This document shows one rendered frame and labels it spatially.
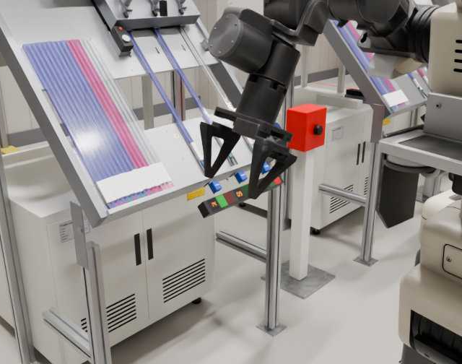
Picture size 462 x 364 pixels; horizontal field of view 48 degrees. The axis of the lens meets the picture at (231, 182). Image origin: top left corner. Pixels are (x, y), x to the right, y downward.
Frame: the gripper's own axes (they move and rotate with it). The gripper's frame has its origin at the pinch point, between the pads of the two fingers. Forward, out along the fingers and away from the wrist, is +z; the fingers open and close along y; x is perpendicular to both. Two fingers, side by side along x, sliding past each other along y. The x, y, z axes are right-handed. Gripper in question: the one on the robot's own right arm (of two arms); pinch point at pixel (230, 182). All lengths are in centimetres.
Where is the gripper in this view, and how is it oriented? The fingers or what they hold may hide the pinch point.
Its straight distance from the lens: 72.7
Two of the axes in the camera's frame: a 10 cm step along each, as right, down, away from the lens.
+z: -3.5, 9.3, 0.8
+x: 7.0, 2.1, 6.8
